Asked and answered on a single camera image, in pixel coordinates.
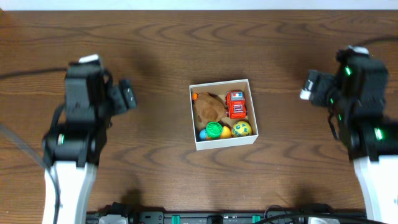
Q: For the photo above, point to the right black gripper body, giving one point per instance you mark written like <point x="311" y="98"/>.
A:
<point x="328" y="94"/>

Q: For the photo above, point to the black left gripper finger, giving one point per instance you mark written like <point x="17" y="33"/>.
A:
<point x="125" y="86"/>
<point x="129" y="98"/>

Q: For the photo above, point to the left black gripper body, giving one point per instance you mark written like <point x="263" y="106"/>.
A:
<point x="83" y="74"/>

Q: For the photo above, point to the brown plush toy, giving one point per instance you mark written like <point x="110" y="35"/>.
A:
<point x="208" y="108"/>

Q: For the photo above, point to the green ridged ball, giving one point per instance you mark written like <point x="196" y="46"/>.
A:
<point x="213" y="130"/>

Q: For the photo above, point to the red toy truck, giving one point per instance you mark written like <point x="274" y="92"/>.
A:
<point x="236" y="104"/>

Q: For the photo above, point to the yellow letter ball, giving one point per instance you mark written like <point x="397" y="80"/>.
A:
<point x="241" y="129"/>

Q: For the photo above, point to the orange duck toy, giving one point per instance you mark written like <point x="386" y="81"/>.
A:
<point x="226" y="133"/>

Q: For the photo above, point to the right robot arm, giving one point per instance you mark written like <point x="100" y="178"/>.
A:
<point x="355" y="96"/>

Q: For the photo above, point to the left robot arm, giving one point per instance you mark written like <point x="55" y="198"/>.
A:
<point x="77" y="135"/>

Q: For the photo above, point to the white cardboard box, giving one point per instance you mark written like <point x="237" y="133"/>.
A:
<point x="219" y="89"/>

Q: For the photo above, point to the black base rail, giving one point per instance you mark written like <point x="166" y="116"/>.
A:
<point x="122" y="213"/>

